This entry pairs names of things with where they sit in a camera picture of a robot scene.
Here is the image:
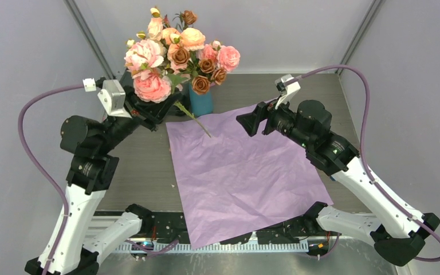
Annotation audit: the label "large pink rose stem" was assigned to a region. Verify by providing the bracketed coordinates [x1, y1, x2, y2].
[199, 40, 241, 72]

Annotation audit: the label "peach artificial roses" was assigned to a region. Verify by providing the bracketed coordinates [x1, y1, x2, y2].
[126, 7, 183, 49]

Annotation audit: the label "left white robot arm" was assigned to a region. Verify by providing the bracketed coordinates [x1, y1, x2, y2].
[25, 78, 182, 274]

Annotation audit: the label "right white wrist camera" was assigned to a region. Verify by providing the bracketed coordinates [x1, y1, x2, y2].
[274, 74, 301, 109]

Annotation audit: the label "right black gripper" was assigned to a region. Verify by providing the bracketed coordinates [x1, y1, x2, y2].
[237, 92, 313, 149]

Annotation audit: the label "pink flower bouquet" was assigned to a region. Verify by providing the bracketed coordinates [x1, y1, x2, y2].
[124, 39, 213, 139]

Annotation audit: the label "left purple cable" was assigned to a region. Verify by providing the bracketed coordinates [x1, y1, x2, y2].
[17, 82, 181, 275]

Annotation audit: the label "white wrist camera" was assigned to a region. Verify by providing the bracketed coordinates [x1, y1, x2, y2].
[82, 78, 132, 119]
[274, 74, 301, 109]

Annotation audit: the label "teal vase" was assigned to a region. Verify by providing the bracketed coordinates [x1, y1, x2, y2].
[188, 84, 214, 117]

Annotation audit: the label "brown rose bunch stem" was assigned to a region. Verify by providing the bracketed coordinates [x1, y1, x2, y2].
[167, 47, 227, 95]

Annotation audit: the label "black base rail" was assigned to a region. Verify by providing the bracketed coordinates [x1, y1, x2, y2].
[134, 212, 336, 245]

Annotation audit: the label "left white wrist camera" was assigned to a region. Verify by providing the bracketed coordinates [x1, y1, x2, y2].
[82, 78, 132, 119]

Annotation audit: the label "small peach rose stem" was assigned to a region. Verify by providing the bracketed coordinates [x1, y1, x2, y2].
[147, 17, 163, 41]

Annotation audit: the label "orange peach rose stem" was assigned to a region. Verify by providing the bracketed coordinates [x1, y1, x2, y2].
[162, 27, 206, 51]

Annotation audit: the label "purple cable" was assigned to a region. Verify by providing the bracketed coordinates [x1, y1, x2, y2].
[284, 64, 440, 264]
[17, 82, 181, 275]

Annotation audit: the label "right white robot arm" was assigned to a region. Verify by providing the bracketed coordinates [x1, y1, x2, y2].
[236, 100, 440, 266]

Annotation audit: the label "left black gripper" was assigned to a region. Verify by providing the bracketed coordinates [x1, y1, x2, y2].
[97, 84, 181, 152]

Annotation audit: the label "brown rose flower stem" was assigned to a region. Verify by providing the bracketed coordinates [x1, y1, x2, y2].
[175, 10, 198, 28]

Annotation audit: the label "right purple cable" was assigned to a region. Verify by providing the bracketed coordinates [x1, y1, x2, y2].
[284, 64, 440, 264]

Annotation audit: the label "purple and pink wrapping paper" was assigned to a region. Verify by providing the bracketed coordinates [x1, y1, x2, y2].
[166, 106, 333, 249]

